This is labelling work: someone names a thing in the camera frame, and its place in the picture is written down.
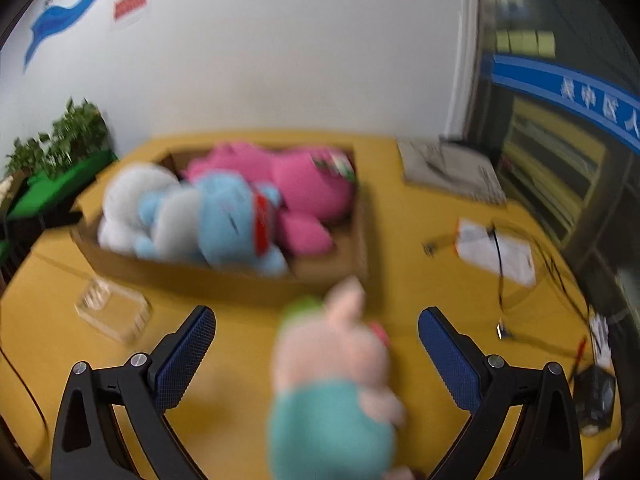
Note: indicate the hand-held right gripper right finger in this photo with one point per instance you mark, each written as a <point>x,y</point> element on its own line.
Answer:
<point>450,360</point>

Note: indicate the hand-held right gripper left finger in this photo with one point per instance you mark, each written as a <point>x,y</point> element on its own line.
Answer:
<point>185,355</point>

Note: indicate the cardboard box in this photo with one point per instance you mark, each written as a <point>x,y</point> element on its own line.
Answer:
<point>200,282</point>

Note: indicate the pig plush toy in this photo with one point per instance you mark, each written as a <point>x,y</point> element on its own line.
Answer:
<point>330,360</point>

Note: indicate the clear plastic container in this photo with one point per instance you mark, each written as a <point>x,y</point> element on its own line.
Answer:
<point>115,315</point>

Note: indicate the white paper sheet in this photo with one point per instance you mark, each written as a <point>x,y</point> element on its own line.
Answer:
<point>480,250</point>

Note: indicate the blue plush toy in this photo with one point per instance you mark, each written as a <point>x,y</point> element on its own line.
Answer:
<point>220,220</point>

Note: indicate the small black box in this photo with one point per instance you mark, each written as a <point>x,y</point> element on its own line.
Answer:
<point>595,395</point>

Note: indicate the white plush toy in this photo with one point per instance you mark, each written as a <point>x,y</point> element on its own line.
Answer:
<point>130,195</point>

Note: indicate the grey folded cloth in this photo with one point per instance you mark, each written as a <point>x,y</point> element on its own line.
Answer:
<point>450,170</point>

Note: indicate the pink plush toy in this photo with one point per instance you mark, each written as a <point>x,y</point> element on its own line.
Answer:
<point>305,180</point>

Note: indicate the green chair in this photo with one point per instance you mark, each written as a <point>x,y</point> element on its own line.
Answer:
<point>60,180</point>

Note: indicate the potted green plant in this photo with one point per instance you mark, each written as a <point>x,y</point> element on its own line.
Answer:
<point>75,130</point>

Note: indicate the blue window banner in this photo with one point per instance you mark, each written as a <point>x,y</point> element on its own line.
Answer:
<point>550,82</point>

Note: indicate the row of yellow sticky notes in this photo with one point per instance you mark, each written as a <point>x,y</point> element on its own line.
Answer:
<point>525,42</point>

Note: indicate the red and white wall label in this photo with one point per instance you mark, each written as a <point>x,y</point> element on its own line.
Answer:
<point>131,7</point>

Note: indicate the blue wave wall poster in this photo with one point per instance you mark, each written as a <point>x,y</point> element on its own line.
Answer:
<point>55,15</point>

